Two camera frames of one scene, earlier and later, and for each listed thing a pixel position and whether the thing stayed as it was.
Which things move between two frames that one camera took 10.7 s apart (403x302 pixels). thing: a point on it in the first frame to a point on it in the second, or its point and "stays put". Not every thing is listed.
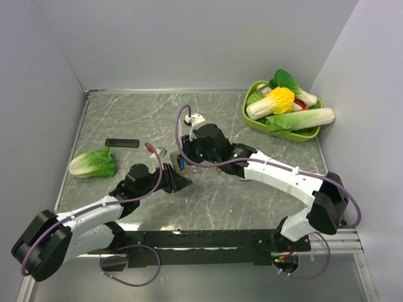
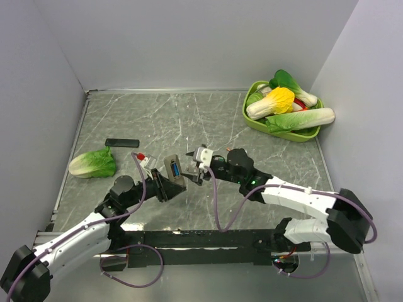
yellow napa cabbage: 280,100 stays put
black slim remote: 121,142 stays put
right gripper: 187,147 to 199,178
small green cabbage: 254,97 stays put
